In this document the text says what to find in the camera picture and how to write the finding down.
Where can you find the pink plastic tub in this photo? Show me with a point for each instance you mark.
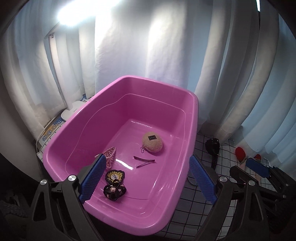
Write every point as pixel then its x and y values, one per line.
pixel 118 116

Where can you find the white lamp base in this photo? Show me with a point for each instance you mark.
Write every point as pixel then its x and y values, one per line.
pixel 75 106

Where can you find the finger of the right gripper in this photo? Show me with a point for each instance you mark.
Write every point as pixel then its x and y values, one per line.
pixel 257 167

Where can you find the white curtain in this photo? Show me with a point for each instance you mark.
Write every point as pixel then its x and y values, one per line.
pixel 238 57

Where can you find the black gold embroidered badge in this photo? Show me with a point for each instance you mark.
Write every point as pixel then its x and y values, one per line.
pixel 113 175

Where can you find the black digital wristwatch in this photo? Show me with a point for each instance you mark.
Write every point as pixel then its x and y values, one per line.
pixel 212 146

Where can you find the blue printed cardboard box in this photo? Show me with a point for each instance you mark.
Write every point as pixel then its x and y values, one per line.
pixel 49 131

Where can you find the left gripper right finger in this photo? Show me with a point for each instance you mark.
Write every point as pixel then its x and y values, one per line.
pixel 248 219

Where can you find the beige fluffy pom clip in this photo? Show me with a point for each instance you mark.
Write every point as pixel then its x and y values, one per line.
pixel 151 142

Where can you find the pearl bow hair clip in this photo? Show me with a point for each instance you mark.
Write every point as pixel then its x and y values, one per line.
pixel 110 155

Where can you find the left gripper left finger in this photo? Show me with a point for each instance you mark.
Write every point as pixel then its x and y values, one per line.
pixel 57 211

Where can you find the dark metal hair clips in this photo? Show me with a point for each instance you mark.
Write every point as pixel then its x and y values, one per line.
pixel 144 161

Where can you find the black floral scrunchie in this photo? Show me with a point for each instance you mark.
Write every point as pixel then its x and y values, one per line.
pixel 115 190

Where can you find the small silver bangle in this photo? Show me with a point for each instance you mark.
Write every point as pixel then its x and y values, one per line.
pixel 192 181

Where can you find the pink strawberry plush headband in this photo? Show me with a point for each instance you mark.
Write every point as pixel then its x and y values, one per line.
pixel 241 155

